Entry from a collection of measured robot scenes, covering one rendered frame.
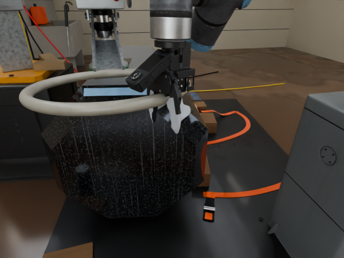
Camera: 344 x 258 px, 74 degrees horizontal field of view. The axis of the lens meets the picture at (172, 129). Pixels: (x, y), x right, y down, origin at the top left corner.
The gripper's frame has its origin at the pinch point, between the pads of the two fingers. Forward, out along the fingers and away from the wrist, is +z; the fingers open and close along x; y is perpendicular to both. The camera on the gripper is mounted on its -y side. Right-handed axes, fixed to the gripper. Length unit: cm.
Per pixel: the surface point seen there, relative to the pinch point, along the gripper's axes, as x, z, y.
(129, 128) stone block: 44, 22, 18
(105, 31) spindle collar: 77, -18, 28
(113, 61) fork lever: 53, -7, 18
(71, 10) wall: 552, -38, 208
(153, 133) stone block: 36, 25, 27
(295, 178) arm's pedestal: -16, 45, 73
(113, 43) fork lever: 67, -13, 27
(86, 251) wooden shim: 50, 89, -9
